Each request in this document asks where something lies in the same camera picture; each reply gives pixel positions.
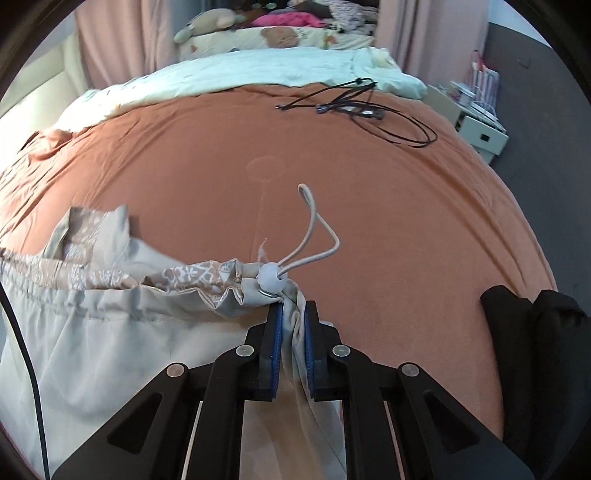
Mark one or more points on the floral cloth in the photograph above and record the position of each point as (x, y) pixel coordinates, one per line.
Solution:
(351, 18)

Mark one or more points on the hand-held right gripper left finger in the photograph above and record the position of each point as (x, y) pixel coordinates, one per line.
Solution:
(275, 332)

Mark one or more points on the cream padded headboard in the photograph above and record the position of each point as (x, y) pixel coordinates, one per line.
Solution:
(46, 78)

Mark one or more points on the brown blanket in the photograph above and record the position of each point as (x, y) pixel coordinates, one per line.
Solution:
(369, 207)

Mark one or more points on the light green quilt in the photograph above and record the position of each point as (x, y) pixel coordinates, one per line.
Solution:
(231, 74)

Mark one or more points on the white power strip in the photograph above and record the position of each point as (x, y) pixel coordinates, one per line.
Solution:
(482, 112)

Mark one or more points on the bear print cushion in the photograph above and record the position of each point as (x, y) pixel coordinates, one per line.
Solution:
(277, 39)

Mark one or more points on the beige plush toy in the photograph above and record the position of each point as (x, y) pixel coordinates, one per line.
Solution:
(207, 23)

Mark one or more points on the white nightstand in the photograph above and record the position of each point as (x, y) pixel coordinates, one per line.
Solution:
(480, 134)

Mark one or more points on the striped paper bag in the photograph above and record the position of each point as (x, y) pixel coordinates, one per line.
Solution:
(485, 85)

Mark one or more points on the black folded clothes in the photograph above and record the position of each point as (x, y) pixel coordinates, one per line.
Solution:
(531, 346)

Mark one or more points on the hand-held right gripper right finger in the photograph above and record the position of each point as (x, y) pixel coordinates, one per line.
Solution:
(310, 341)

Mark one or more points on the pink cloth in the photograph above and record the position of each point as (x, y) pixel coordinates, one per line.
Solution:
(286, 19)

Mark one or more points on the pink curtain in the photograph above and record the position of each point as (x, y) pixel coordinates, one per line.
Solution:
(129, 41)
(438, 37)

